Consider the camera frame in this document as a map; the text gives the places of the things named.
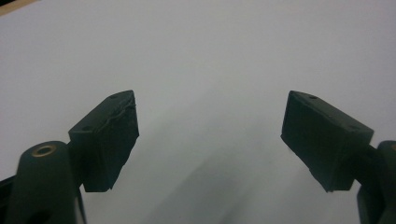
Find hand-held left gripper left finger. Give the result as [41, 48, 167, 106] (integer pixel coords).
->
[4, 90, 140, 224]

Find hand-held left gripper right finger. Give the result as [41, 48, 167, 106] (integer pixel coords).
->
[280, 90, 396, 224]

